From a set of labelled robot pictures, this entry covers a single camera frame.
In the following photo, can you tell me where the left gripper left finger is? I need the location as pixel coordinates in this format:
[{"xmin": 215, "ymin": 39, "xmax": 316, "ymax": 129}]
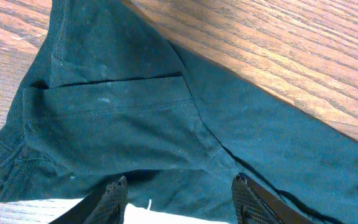
[{"xmin": 50, "ymin": 176, "xmax": 128, "ymax": 224}]

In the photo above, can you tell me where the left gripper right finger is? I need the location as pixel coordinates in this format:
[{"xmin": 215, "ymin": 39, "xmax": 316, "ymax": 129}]
[{"xmin": 232, "ymin": 173, "xmax": 313, "ymax": 224}]

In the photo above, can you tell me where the dark teal t-shirt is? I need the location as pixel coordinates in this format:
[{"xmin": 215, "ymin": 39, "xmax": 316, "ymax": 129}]
[{"xmin": 0, "ymin": 1, "xmax": 358, "ymax": 223}]

